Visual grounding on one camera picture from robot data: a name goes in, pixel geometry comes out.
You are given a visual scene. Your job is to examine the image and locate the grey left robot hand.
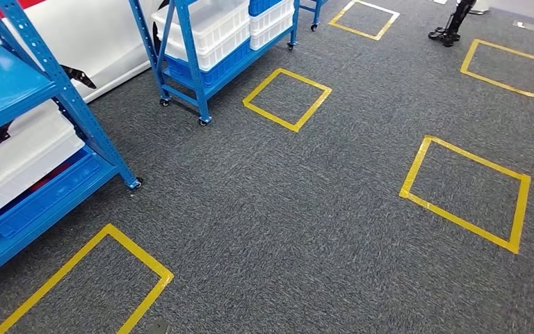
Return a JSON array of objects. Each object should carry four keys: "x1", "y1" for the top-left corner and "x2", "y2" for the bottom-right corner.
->
[{"x1": 145, "y1": 320, "x2": 171, "y2": 334}]

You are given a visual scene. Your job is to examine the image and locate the blue wheeled shelf rack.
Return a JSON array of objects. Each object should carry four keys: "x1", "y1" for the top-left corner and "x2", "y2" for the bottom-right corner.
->
[
  {"x1": 300, "y1": 0, "x2": 327, "y2": 32},
  {"x1": 129, "y1": 0, "x2": 301, "y2": 127}
]

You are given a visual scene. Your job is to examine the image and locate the blue metal shelf rack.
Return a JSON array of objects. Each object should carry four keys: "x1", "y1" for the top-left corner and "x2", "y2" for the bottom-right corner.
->
[{"x1": 0, "y1": 0, "x2": 143, "y2": 289}]

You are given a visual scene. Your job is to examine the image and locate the yellow floor tape square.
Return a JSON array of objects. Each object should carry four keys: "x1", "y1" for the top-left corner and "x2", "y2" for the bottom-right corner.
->
[
  {"x1": 242, "y1": 67, "x2": 333, "y2": 133},
  {"x1": 0, "y1": 223, "x2": 175, "y2": 334}
]

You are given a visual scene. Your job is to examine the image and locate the blue plastic crate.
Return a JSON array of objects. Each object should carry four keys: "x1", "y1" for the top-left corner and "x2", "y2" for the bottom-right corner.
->
[
  {"x1": 248, "y1": 0, "x2": 282, "y2": 17},
  {"x1": 0, "y1": 147, "x2": 108, "y2": 238},
  {"x1": 163, "y1": 39, "x2": 253, "y2": 88}
]

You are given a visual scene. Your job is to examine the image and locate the red item in crate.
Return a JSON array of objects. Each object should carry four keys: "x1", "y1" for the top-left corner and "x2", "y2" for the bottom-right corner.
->
[{"x1": 29, "y1": 164, "x2": 72, "y2": 192}]

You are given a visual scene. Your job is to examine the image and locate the white plastic crate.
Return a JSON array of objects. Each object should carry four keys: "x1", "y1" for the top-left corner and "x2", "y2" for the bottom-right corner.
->
[
  {"x1": 250, "y1": 0, "x2": 294, "y2": 35},
  {"x1": 156, "y1": 27, "x2": 252, "y2": 72},
  {"x1": 0, "y1": 134, "x2": 86, "y2": 218},
  {"x1": 250, "y1": 13, "x2": 296, "y2": 51},
  {"x1": 152, "y1": 0, "x2": 251, "y2": 52},
  {"x1": 0, "y1": 99, "x2": 78, "y2": 160}
]

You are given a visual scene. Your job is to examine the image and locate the black plastic piece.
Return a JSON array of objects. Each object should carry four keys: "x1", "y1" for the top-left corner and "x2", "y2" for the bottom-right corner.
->
[{"x1": 62, "y1": 64, "x2": 97, "y2": 90}]

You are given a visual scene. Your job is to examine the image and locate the white car with red stripe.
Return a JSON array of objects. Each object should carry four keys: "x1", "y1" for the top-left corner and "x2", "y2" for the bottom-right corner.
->
[{"x1": 0, "y1": 0, "x2": 176, "y2": 104}]

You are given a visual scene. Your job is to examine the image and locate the black legged stand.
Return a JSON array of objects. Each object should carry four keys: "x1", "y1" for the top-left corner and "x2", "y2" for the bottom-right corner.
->
[{"x1": 428, "y1": 0, "x2": 478, "y2": 49}]

